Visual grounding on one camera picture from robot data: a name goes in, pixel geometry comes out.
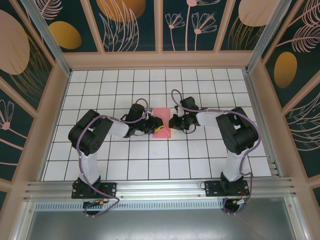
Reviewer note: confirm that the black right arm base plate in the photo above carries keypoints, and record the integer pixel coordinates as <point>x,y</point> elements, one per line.
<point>212,188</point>

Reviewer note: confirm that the aluminium slotted base rail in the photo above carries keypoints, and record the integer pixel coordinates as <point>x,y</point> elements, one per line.
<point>160,188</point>

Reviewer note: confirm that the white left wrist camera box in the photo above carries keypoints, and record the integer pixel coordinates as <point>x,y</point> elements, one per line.
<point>150,111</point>

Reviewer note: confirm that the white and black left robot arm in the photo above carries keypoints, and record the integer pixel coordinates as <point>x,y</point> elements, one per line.
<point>90,135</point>

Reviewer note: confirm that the grey metal sheet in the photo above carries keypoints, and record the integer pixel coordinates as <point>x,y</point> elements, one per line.
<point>160,225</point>

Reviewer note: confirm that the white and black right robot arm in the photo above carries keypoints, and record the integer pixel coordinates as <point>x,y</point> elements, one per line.
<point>237,132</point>

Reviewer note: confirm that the aluminium corner post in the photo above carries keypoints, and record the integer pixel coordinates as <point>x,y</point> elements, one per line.
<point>268,32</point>
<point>50,42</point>

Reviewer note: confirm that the aluminium side rail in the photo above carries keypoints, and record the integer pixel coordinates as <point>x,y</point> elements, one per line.
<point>258,112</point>

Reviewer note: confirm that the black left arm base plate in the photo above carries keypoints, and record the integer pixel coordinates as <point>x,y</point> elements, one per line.
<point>108,190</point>

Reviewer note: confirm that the orange power connector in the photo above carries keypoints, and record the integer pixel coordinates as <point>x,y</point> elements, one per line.
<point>235,201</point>
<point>101,202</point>

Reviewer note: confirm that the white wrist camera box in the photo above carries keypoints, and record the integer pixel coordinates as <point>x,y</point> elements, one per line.
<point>175,112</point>
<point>150,111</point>

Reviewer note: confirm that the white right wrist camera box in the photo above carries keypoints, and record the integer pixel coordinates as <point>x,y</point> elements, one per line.
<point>175,112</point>

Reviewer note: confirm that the pink square paper sheet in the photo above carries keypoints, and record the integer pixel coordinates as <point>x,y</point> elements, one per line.
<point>162,112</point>

